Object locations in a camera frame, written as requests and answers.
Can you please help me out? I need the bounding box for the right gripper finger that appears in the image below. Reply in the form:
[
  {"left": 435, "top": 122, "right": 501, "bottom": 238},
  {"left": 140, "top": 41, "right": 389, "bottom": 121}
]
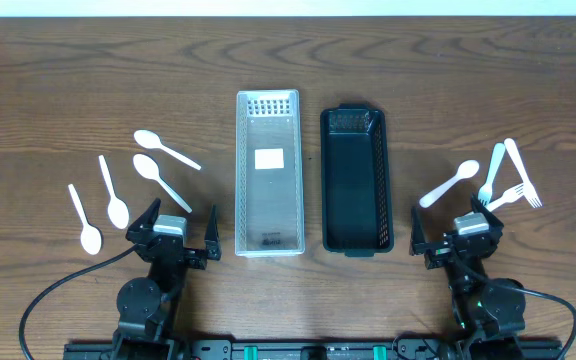
[
  {"left": 409, "top": 206, "right": 427, "bottom": 255},
  {"left": 470, "top": 194, "right": 504, "bottom": 234}
]

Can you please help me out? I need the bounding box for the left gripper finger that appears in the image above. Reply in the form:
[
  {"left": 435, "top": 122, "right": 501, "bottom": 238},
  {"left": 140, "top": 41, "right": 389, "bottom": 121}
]
[
  {"left": 204, "top": 205, "right": 222, "bottom": 261},
  {"left": 126, "top": 198, "right": 161, "bottom": 235}
]

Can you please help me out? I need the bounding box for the white spoon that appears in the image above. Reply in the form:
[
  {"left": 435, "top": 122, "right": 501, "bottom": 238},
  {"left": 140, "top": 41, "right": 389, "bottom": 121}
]
[
  {"left": 133, "top": 129, "right": 202, "bottom": 170},
  {"left": 68, "top": 184, "right": 102, "bottom": 255},
  {"left": 133, "top": 154, "right": 192, "bottom": 213},
  {"left": 98, "top": 155, "right": 129, "bottom": 229},
  {"left": 419, "top": 160, "right": 480, "bottom": 208}
]

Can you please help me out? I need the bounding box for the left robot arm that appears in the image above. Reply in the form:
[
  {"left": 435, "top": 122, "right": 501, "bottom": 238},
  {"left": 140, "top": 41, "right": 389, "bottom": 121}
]
[{"left": 110, "top": 199, "right": 222, "bottom": 359}]

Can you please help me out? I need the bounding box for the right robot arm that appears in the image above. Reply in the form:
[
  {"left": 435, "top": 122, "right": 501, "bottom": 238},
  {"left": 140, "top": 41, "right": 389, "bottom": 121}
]
[{"left": 409, "top": 199, "right": 526, "bottom": 359}]

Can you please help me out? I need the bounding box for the pale green plastic fork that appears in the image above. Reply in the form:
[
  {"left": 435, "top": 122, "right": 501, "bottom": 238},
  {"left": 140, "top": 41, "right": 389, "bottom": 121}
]
[{"left": 478, "top": 143, "right": 506, "bottom": 205}]

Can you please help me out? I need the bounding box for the white fork lying diagonal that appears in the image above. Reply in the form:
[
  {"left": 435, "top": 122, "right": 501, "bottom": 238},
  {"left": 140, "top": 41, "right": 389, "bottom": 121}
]
[{"left": 486, "top": 183, "right": 524, "bottom": 212}]

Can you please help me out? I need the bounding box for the white fork far right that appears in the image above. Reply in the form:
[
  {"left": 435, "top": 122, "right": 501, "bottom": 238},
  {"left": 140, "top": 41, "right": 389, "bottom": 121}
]
[{"left": 504, "top": 138, "right": 543, "bottom": 208}]

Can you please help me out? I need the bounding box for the clear plastic perforated basket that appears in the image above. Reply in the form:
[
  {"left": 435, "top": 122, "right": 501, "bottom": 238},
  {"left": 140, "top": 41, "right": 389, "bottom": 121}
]
[{"left": 235, "top": 89, "right": 305, "bottom": 258}]

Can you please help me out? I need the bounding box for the black plastic perforated basket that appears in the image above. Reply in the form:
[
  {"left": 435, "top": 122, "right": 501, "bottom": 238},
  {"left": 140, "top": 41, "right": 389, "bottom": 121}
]
[{"left": 320, "top": 104, "right": 395, "bottom": 257}]

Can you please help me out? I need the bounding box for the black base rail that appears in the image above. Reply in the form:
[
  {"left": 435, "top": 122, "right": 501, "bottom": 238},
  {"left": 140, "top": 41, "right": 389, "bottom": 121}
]
[{"left": 63, "top": 337, "right": 561, "bottom": 360}]

